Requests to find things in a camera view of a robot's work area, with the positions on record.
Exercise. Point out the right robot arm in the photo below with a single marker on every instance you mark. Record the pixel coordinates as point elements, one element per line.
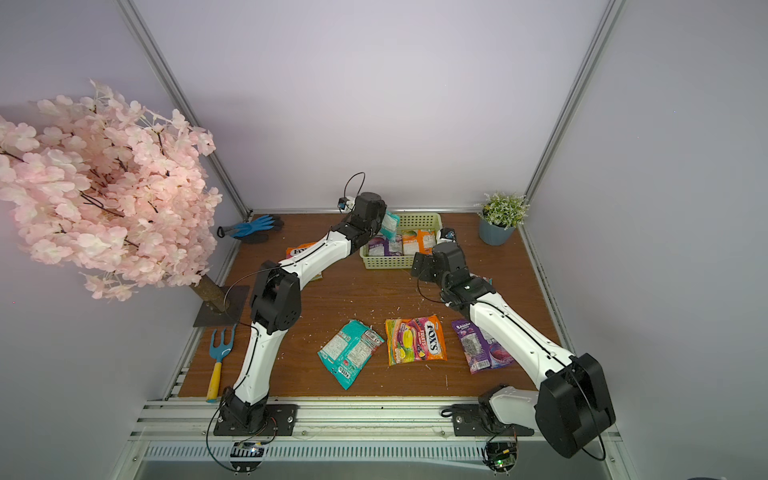
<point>572,405</point>

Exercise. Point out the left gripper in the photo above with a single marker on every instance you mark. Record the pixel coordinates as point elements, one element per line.
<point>380,208</point>

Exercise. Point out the teal candy bag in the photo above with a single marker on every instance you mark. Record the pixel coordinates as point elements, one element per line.
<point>389,226</point>
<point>349,350</point>

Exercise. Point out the purple candy bag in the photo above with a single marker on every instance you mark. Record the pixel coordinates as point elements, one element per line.
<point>481,350</point>
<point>381,246</point>

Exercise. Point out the orange candy bag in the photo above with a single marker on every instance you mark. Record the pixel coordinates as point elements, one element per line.
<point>418,241</point>

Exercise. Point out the right controller board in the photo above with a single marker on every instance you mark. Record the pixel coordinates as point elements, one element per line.
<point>500,457</point>

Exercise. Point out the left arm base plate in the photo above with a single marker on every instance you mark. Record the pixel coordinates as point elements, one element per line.
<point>256,420</point>

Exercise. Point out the blue yellow garden fork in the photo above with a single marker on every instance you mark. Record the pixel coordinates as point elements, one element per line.
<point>221,344</point>

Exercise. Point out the green plastic basket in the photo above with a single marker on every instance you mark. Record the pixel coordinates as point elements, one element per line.
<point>408,221</point>

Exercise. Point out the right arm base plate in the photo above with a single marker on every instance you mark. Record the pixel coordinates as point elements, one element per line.
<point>475,420</point>

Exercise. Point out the pink artificial blossom tree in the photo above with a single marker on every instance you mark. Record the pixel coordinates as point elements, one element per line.
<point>113,188</point>

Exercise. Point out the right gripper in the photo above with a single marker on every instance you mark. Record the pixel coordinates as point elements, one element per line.
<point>421,267</point>

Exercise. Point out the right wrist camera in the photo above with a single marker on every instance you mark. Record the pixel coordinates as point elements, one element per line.
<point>447,234</point>

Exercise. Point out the controller board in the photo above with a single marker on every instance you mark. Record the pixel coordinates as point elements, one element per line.
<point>500,457</point>
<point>246,456</point>

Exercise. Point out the red Fox's candy bag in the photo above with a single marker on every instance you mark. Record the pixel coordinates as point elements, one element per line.
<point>294,251</point>

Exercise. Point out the yellow pink Fox's candy bag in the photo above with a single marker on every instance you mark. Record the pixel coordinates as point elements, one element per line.
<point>415,340</point>

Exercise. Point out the blue black work glove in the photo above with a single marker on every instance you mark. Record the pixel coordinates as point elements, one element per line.
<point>253,232</point>

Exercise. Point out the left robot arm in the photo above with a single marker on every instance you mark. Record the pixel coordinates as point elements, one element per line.
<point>277,306</point>

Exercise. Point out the small potted green plant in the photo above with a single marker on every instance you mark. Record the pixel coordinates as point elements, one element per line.
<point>500,215</point>

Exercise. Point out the left controller board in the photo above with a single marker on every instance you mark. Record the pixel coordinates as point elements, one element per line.
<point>246,456</point>

